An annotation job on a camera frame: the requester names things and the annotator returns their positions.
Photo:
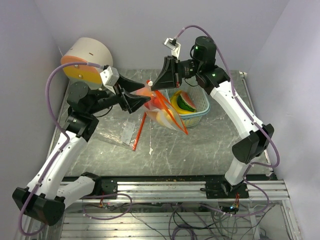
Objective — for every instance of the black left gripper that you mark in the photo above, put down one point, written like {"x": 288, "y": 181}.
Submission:
{"x": 131, "y": 102}

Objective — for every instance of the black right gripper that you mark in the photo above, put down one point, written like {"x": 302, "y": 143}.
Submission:
{"x": 166, "y": 80}

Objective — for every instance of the clear orange-zip top bag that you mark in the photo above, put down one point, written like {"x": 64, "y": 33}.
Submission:
{"x": 179, "y": 125}

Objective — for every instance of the clear orange-zip bag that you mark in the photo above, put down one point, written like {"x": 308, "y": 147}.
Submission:
{"x": 179, "y": 125}
{"x": 119, "y": 129}

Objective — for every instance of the yellow toy mango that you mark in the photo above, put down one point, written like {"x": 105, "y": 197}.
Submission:
{"x": 167, "y": 118}

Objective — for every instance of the orange toy peach with leaf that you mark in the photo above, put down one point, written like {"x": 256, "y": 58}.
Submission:
{"x": 144, "y": 92}

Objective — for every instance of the red toy wax apple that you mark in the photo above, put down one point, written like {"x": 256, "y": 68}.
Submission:
{"x": 155, "y": 102}

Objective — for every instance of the pink toy peach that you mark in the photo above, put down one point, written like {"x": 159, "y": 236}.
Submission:
{"x": 154, "y": 115}

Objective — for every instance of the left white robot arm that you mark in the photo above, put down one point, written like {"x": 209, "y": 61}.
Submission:
{"x": 44, "y": 199}

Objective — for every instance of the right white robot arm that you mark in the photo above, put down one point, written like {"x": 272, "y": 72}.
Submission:
{"x": 255, "y": 135}

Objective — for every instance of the yellow toy banana bunch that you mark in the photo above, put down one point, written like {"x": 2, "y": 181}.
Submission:
{"x": 173, "y": 101}

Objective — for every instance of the toy watermelon slice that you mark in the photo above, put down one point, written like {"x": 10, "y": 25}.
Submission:
{"x": 185, "y": 102}

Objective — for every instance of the white and blue plastic basket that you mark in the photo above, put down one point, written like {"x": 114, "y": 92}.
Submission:
{"x": 199, "y": 98}

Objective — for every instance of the white cylinder with orange face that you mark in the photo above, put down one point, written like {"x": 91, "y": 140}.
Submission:
{"x": 85, "y": 50}

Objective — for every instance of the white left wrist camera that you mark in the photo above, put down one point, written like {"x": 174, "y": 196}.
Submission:
{"x": 109, "y": 78}

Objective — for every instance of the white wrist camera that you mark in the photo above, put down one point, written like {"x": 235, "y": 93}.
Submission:
{"x": 174, "y": 46}
{"x": 109, "y": 78}

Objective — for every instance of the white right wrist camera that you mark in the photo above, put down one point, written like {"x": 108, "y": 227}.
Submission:
{"x": 174, "y": 46}

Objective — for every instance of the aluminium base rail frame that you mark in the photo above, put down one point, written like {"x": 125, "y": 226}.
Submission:
{"x": 168, "y": 208}

